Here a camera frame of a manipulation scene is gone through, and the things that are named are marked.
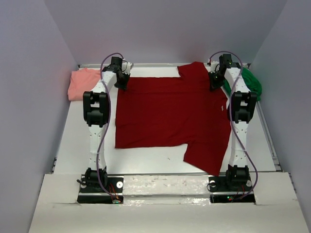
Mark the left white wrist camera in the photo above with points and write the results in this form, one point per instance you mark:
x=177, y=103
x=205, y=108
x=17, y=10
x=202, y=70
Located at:
x=126, y=67

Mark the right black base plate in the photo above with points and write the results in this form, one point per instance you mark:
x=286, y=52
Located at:
x=221, y=191

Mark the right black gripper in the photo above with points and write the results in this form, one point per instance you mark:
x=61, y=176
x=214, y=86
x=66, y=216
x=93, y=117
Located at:
x=214, y=85

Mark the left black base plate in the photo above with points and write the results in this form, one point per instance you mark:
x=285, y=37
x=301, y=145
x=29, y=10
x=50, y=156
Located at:
x=94, y=194

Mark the aluminium table frame rail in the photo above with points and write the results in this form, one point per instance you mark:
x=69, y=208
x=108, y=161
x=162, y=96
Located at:
x=95, y=66

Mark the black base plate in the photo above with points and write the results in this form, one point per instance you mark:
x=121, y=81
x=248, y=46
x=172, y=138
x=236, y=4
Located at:
x=221, y=191
x=94, y=194

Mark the folded pink t shirt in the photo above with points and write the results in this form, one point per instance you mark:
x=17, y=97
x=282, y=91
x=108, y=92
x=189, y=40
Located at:
x=80, y=81

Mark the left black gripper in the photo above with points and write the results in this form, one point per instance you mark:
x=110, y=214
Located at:
x=124, y=86

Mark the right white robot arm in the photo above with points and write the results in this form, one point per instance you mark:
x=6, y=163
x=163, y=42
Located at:
x=240, y=111

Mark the red t shirt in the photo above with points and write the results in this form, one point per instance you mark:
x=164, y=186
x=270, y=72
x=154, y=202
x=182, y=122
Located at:
x=171, y=111

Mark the white front cover board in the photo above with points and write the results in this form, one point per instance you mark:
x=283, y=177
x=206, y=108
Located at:
x=168, y=204

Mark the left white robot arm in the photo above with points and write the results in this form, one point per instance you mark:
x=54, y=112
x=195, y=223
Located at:
x=97, y=114

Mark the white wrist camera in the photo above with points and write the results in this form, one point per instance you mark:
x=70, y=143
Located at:
x=214, y=66
x=126, y=67

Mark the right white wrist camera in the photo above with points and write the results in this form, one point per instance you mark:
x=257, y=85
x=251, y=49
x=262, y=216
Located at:
x=214, y=66

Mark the green t shirt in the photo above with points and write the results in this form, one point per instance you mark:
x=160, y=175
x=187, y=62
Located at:
x=251, y=82

